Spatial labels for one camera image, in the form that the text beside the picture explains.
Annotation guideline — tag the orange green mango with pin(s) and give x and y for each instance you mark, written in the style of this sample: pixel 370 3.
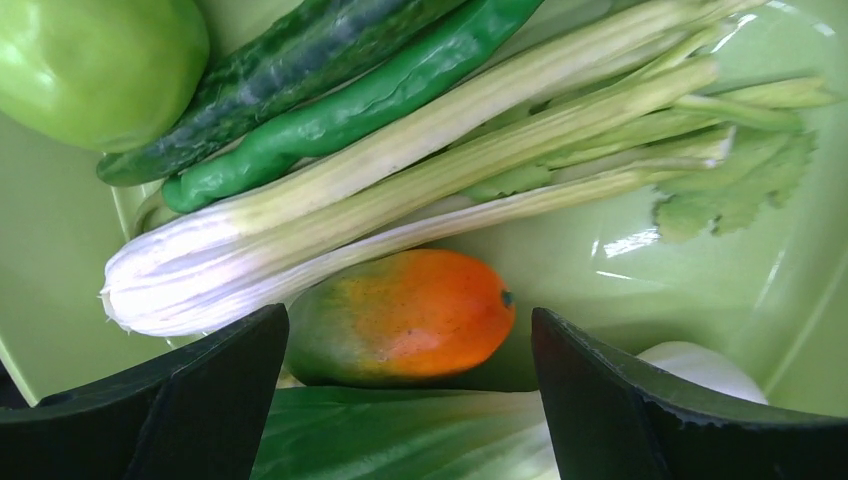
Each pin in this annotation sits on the orange green mango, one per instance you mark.
pixel 409 318

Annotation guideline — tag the white napa cabbage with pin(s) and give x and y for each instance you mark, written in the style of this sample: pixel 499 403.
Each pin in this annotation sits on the white napa cabbage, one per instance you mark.
pixel 606 108

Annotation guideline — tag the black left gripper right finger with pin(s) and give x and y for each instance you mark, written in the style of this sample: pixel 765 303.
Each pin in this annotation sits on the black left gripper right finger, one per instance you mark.
pixel 612 415

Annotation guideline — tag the green plastic tray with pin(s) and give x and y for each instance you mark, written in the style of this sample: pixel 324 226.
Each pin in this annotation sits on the green plastic tray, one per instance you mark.
pixel 771 297

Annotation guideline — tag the green bok choy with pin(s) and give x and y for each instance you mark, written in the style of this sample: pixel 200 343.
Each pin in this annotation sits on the green bok choy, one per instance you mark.
pixel 345 433

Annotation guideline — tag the green chili pepper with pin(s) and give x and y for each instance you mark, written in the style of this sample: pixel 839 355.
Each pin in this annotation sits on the green chili pepper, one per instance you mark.
pixel 399 86

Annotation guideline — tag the dark green cucumber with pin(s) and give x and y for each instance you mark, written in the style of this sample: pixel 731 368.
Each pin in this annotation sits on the dark green cucumber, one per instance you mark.
pixel 312 49

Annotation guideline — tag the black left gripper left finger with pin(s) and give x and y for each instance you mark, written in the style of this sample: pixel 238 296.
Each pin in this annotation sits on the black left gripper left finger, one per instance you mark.
pixel 196 412

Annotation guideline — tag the green apple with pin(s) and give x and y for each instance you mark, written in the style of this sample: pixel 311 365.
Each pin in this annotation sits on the green apple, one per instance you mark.
pixel 101 75

